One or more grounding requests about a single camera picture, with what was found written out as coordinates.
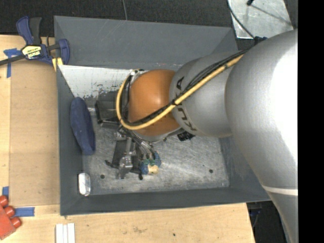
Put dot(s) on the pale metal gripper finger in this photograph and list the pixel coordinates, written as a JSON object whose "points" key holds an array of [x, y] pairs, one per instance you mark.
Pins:
{"points": [[126, 164]]}

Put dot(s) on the blue and beige toy figure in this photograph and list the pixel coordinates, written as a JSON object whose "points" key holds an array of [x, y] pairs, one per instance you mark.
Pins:
{"points": [[149, 167]]}

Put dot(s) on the black box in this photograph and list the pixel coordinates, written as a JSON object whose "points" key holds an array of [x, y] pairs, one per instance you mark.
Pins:
{"points": [[107, 110]]}

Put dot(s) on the clear plastic bottle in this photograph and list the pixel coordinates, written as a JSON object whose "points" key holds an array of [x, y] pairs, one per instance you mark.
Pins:
{"points": [[84, 184]]}

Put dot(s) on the dark blue oval sponge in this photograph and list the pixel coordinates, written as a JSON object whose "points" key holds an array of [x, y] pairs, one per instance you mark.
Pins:
{"points": [[82, 125]]}

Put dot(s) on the pale wood board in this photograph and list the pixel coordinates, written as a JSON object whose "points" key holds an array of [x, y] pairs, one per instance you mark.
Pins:
{"points": [[33, 135]]}

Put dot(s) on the grey metal bin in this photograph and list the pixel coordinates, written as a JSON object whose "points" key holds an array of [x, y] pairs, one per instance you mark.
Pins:
{"points": [[141, 42]]}

